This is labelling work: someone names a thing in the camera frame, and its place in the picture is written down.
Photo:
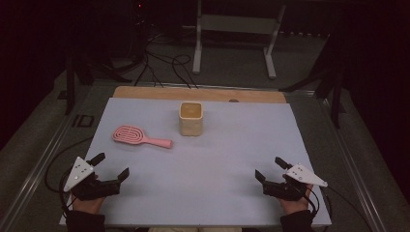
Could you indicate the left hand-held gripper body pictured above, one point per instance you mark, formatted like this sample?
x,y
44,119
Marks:
x,y
79,172

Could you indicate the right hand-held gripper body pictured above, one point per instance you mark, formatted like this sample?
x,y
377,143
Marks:
x,y
306,176

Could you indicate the pink hairbrush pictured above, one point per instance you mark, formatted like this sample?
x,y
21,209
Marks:
x,y
130,134

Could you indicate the beige square holder cup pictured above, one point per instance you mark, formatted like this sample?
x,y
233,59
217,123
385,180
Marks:
x,y
190,124

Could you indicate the person's right hand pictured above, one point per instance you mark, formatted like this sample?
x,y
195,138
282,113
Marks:
x,y
296,206

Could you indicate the person's left hand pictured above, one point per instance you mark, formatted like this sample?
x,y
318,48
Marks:
x,y
88,205

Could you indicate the pale blue table cover sheet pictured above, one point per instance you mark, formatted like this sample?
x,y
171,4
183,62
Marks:
x,y
206,180

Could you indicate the black tripod stand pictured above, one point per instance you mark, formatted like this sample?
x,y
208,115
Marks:
x,y
70,90
336,103

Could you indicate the white metal stand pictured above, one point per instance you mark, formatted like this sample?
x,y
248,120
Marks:
x,y
237,24

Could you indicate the aluminium frame rail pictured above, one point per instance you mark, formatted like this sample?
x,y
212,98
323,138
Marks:
x,y
349,162
37,169

